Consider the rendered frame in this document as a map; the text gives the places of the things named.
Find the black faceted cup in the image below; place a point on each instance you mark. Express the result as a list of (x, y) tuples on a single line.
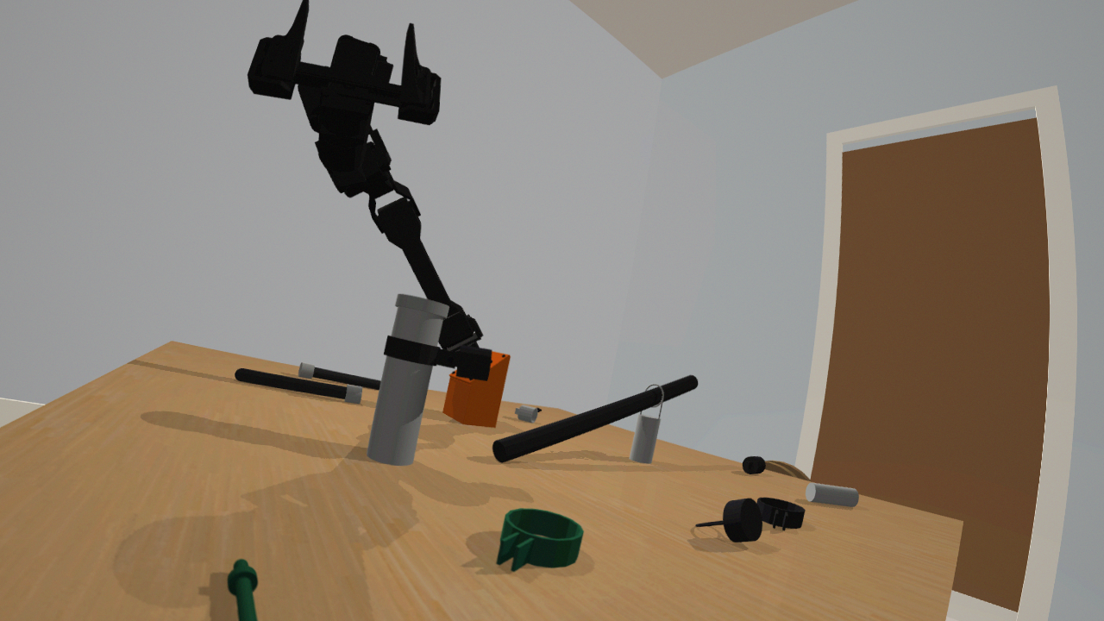
[(472, 363)]

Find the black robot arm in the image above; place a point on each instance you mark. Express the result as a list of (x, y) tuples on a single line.
[(366, 168)]

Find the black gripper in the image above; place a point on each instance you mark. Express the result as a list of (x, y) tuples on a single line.
[(347, 98)]

